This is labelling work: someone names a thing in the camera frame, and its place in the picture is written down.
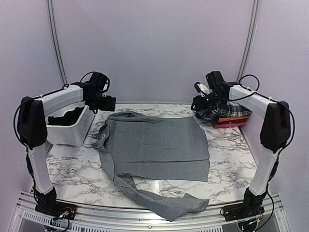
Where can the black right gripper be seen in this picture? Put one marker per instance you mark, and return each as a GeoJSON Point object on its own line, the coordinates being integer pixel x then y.
{"type": "Point", "coordinates": [199, 105]}

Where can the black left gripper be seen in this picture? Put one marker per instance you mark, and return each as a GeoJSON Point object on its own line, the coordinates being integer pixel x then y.
{"type": "Point", "coordinates": [109, 106]}

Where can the grey button-up shirt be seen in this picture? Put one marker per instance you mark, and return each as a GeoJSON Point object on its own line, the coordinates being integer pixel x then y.
{"type": "Point", "coordinates": [131, 144]}

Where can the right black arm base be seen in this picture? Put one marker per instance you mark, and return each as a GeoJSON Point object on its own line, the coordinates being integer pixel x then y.
{"type": "Point", "coordinates": [251, 206]}

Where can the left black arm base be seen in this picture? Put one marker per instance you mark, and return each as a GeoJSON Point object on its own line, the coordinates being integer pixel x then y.
{"type": "Point", "coordinates": [49, 205]}

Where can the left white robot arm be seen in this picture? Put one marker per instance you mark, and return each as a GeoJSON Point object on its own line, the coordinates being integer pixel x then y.
{"type": "Point", "coordinates": [30, 125]}

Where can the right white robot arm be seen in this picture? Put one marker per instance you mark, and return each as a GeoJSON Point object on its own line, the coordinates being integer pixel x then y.
{"type": "Point", "coordinates": [275, 133]}

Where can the white plastic laundry bin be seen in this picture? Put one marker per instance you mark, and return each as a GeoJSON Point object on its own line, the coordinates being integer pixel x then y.
{"type": "Point", "coordinates": [70, 135]}

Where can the orange folded garment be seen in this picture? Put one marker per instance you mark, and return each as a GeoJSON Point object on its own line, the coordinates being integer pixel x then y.
{"type": "Point", "coordinates": [221, 120]}

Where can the black white plaid shirt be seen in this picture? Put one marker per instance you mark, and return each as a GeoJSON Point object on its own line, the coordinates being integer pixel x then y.
{"type": "Point", "coordinates": [221, 110]}

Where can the black garment in bin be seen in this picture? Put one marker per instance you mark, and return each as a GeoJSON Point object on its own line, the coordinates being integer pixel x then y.
{"type": "Point", "coordinates": [68, 119]}

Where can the pink folded garment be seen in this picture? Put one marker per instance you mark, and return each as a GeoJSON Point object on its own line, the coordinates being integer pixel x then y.
{"type": "Point", "coordinates": [228, 124]}

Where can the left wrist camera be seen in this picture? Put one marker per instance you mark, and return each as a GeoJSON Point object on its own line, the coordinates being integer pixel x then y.
{"type": "Point", "coordinates": [100, 81]}

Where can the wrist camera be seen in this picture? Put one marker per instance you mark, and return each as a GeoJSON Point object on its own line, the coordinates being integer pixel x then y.
{"type": "Point", "coordinates": [214, 79]}
{"type": "Point", "coordinates": [100, 81]}

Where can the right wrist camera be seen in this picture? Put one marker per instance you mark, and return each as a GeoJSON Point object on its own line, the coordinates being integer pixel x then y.
{"type": "Point", "coordinates": [214, 79]}

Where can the left aluminium wall post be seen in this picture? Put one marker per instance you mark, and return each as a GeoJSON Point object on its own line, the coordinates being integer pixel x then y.
{"type": "Point", "coordinates": [55, 41]}

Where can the aluminium wall post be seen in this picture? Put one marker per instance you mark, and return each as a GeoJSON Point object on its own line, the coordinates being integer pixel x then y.
{"type": "Point", "coordinates": [249, 39]}
{"type": "Point", "coordinates": [55, 41]}

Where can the right aluminium wall post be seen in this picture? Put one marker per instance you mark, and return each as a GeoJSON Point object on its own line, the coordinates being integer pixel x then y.
{"type": "Point", "coordinates": [249, 39]}

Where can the aluminium front frame rail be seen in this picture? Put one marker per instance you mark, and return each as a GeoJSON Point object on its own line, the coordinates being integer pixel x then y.
{"type": "Point", "coordinates": [94, 218]}

